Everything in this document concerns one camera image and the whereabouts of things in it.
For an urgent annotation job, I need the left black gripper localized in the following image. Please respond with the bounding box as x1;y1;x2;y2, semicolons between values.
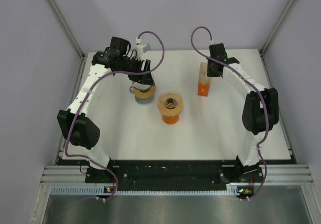
116;56;154;86

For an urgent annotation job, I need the white paper coffee filter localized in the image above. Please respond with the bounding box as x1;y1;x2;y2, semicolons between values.
132;82;152;91

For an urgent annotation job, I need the wooden dripper holder ring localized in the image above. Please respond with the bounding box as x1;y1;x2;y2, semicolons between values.
132;83;157;100

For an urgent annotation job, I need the clear glass server jug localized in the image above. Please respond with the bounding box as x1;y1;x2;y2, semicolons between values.
129;85;156;104

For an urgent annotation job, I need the orange coffee filter box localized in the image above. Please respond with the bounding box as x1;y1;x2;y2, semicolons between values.
197;62;211;97

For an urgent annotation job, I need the orange liquid glass beaker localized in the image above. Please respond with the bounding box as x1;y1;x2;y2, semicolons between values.
162;114;179;125

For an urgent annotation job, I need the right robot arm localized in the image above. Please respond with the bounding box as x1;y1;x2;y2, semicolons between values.
207;43;279;182

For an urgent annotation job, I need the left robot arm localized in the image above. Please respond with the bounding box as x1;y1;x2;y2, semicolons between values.
57;37;156;182

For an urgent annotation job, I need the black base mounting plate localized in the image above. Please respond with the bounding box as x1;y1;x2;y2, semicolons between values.
85;160;263;191

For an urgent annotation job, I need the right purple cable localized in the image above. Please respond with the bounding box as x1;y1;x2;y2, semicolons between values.
190;26;268;201

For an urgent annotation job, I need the purple cable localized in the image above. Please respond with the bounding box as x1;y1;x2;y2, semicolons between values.
190;26;268;201
64;31;165;202

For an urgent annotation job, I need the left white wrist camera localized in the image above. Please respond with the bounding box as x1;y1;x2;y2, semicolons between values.
134;38;151;59

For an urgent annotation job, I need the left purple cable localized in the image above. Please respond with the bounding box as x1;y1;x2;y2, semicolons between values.
64;31;165;202

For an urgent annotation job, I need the grey slotted cable duct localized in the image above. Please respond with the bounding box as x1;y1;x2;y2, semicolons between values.
51;185;251;196

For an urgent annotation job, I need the aluminium front rail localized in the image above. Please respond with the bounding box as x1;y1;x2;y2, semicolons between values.
40;164;314;185

